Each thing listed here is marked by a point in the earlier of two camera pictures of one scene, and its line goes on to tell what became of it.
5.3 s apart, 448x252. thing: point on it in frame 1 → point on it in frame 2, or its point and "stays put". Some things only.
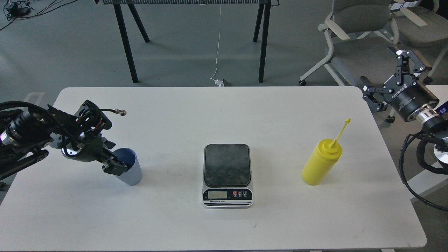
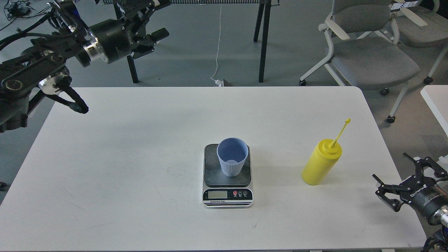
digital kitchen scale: (227, 176) stays put
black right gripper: (403, 92) → (425, 198)
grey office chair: (364, 36) stays put
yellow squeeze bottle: (324, 156) stays put
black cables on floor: (19, 9) stays put
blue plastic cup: (132, 176) → (232, 152)
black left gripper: (88, 145) → (110, 40)
